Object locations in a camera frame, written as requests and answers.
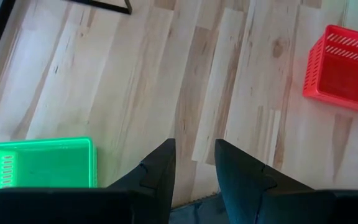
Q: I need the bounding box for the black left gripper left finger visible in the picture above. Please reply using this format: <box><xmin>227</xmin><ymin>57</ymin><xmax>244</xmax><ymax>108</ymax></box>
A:
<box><xmin>0</xmin><ymin>138</ymin><xmax>177</xmax><ymax>224</ymax></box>

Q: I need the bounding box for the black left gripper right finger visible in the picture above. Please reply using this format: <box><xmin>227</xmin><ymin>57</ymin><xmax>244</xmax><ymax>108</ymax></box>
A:
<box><xmin>214</xmin><ymin>139</ymin><xmax>358</xmax><ymax>224</ymax></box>

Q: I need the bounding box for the green slotted plastic basket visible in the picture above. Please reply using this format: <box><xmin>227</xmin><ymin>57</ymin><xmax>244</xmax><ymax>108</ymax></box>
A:
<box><xmin>0</xmin><ymin>136</ymin><xmax>98</xmax><ymax>195</ymax></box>

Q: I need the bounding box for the red slotted plastic basket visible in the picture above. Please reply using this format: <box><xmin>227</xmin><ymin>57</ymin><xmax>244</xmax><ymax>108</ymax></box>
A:
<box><xmin>302</xmin><ymin>24</ymin><xmax>358</xmax><ymax>116</ymax></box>

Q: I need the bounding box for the wooden shelf black metal frame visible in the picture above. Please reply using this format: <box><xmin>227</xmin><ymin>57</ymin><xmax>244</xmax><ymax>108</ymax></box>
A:
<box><xmin>62</xmin><ymin>0</ymin><xmax>133</xmax><ymax>16</ymax></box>

